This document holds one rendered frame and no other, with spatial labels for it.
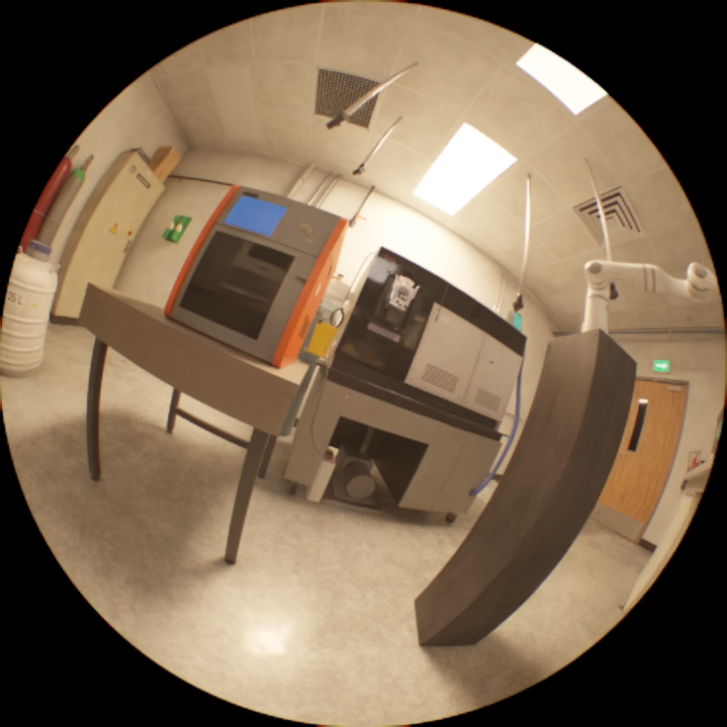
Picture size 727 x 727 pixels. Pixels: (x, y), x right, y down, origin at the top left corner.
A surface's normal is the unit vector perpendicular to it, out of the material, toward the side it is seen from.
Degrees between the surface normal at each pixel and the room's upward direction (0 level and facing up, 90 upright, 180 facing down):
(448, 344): 90
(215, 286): 90
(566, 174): 180
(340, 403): 90
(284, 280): 90
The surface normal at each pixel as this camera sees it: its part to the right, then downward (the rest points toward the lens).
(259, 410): 0.20, 0.05
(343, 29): -0.38, 0.93
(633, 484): -0.91, -0.37
